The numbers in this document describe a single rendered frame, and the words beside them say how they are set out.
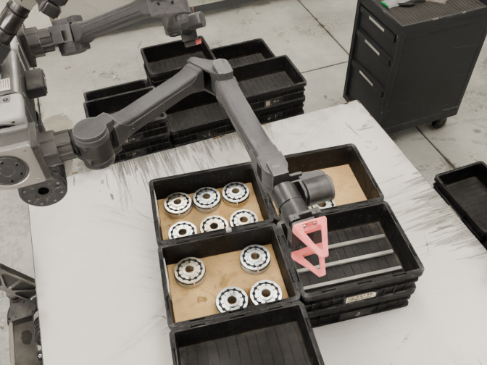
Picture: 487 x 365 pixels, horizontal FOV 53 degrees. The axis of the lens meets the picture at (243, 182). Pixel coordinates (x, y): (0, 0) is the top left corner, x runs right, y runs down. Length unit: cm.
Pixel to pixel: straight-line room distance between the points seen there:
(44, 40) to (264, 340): 111
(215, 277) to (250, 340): 25
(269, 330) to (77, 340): 65
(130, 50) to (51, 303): 281
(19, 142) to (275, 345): 91
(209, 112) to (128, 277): 137
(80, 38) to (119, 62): 259
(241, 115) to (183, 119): 174
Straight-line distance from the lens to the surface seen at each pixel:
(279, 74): 304
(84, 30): 160
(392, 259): 176
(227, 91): 128
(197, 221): 181
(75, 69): 423
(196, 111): 297
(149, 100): 128
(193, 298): 163
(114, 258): 194
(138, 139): 267
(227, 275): 167
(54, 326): 185
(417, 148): 341
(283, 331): 157
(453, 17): 297
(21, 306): 247
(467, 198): 282
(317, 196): 104
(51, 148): 121
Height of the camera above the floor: 225
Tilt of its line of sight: 48 degrees down
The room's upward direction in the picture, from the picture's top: 2 degrees counter-clockwise
